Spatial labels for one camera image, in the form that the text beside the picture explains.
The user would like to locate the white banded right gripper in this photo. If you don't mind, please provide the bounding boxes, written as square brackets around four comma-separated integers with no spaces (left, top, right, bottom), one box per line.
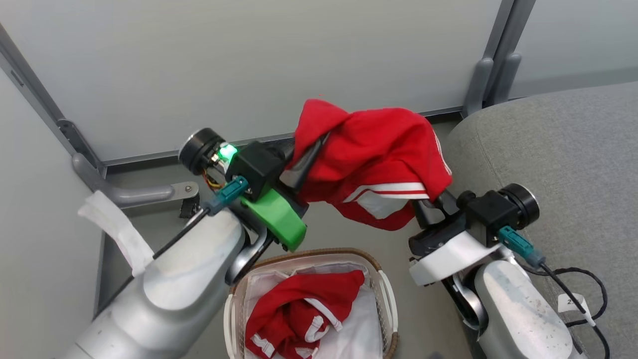
[409,188,504,286]

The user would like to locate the black caster wheel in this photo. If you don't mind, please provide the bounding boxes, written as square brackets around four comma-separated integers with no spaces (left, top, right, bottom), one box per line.
[179,197,201,219]

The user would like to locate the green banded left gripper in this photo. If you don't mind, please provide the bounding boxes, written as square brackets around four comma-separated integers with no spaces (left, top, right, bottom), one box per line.
[241,132,330,252]

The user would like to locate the white cable tag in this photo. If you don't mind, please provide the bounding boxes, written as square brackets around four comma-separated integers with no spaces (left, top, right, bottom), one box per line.
[557,293,596,327]

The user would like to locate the white basket with brown rim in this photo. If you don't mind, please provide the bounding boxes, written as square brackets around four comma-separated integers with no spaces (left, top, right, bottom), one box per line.
[223,248,399,359]

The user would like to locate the grey partition support foot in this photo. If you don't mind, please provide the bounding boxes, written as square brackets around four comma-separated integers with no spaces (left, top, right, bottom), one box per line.
[71,152,200,209]
[491,52,521,105]
[463,57,494,118]

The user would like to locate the grey fabric sofa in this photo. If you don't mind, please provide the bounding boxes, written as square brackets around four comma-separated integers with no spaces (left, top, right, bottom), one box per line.
[443,81,638,359]

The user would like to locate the red garment with white stripes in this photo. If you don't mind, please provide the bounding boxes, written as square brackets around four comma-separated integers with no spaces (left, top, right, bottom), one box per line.
[245,269,366,359]
[292,98,453,231]

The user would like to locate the white cloth strip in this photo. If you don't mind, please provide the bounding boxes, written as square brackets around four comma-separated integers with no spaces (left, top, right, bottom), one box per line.
[77,190,155,277]

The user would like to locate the white basket liner bag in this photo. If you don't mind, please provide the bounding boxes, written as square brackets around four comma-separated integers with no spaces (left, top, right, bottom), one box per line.
[247,262,384,359]

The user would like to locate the black cable with teal plug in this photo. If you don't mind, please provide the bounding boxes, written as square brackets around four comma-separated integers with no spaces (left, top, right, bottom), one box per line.
[498,225,611,359]
[152,176,249,260]

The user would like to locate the grey metal partition post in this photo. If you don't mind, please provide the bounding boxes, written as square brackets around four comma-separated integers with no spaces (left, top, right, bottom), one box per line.
[481,0,536,105]
[0,22,105,175]

